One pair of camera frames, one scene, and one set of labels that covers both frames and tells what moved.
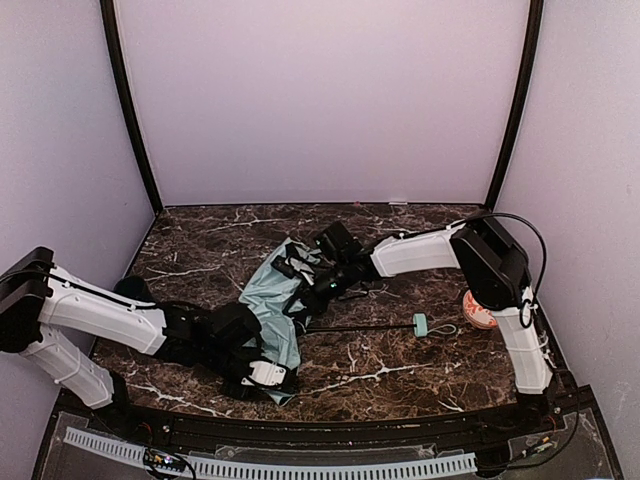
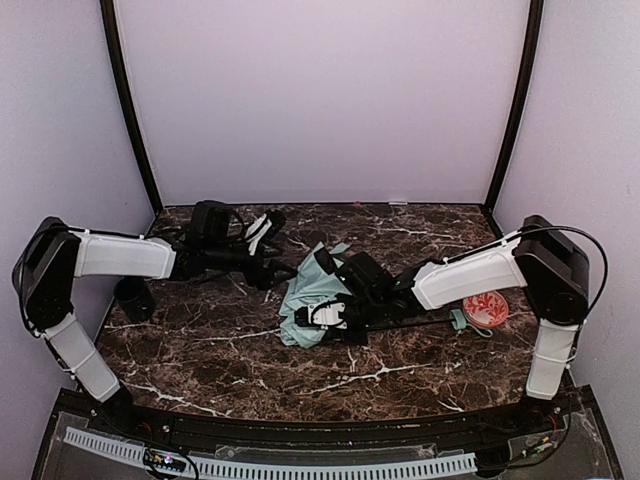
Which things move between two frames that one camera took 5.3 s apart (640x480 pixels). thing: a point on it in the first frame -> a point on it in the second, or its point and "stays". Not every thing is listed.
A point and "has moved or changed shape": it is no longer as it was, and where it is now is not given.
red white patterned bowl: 477,315 stays
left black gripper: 245,373 -> 258,267
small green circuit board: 159,459 stays
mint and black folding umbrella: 272,292 has moved or changed shape
